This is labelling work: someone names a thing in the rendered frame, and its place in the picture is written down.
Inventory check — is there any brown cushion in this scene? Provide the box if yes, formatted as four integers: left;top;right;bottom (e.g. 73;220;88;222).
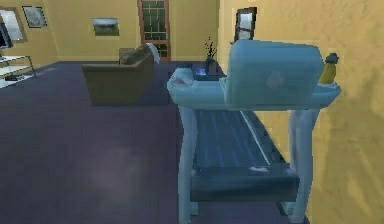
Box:
118;44;153;66

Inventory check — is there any dark side table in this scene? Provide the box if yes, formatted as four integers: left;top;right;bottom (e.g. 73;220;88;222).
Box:
177;60;228;82

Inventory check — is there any red framed glass door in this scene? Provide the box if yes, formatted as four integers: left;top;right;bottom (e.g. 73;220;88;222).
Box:
137;0;172;62

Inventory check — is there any green landscape wall picture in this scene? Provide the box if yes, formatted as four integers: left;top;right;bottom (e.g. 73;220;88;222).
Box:
91;17;121;37

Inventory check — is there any yellow bottle with dark cap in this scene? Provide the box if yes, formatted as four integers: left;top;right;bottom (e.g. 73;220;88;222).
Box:
318;52;340;85

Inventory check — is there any white shelf table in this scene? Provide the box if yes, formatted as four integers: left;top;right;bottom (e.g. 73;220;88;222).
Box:
0;54;37;89

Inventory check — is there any brown framed window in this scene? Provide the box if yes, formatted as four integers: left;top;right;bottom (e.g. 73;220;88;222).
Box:
0;7;28;44

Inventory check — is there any dark framed grey picture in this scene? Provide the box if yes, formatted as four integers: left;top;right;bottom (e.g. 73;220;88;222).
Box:
22;5;48;29

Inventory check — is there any pale blue treadmill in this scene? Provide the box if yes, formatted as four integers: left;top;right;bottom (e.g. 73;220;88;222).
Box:
166;39;342;224

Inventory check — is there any brown armchair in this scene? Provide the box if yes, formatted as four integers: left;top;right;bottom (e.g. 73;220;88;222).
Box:
81;48;156;105

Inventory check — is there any dark twig house plant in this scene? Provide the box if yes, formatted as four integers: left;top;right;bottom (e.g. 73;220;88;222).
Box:
203;36;218;66

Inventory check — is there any black framed wall mirror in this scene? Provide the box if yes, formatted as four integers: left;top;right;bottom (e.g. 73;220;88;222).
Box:
234;6;258;42

